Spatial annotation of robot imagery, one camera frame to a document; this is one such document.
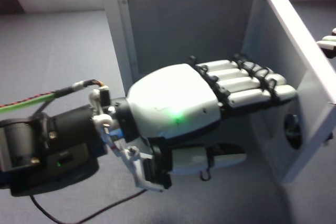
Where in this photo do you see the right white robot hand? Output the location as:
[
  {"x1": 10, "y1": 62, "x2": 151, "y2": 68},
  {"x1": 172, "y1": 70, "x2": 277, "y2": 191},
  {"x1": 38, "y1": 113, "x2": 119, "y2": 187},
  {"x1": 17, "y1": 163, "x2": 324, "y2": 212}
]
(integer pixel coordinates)
[{"x1": 316, "y1": 27, "x2": 336, "y2": 59}]

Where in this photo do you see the white cabinet frame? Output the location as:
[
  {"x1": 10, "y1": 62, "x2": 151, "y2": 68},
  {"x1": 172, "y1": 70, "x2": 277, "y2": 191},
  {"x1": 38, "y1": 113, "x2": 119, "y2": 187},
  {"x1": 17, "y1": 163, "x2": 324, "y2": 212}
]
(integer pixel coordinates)
[{"x1": 96, "y1": 0, "x2": 296, "y2": 99}]

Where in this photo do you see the grey table cloth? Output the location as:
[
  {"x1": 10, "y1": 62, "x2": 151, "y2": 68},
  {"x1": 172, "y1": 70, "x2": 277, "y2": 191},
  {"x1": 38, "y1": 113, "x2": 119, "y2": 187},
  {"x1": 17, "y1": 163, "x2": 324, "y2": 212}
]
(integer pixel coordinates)
[{"x1": 0, "y1": 0, "x2": 336, "y2": 224}]

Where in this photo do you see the thin black red cable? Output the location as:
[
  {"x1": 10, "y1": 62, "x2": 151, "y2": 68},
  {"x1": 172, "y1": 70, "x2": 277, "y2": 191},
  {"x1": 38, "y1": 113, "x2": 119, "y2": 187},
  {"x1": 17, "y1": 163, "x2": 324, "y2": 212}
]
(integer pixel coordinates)
[{"x1": 28, "y1": 188, "x2": 146, "y2": 224}]

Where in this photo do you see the white cabinet door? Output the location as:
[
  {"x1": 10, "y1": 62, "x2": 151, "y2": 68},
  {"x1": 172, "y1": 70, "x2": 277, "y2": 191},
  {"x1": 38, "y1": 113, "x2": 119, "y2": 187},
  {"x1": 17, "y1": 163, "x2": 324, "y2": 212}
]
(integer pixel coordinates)
[{"x1": 240, "y1": 0, "x2": 336, "y2": 185}]

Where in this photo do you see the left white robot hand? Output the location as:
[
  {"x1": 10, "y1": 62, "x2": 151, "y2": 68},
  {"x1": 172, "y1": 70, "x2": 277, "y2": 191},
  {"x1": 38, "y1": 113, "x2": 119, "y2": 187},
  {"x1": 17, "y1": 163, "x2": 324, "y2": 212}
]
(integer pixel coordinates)
[{"x1": 125, "y1": 53, "x2": 298, "y2": 182}]

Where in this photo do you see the green braided cable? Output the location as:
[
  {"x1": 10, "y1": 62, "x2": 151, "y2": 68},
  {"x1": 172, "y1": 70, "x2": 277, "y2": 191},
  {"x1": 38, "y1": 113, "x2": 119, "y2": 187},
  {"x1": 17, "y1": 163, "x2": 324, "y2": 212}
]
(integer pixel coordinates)
[{"x1": 0, "y1": 79, "x2": 110, "y2": 109}]

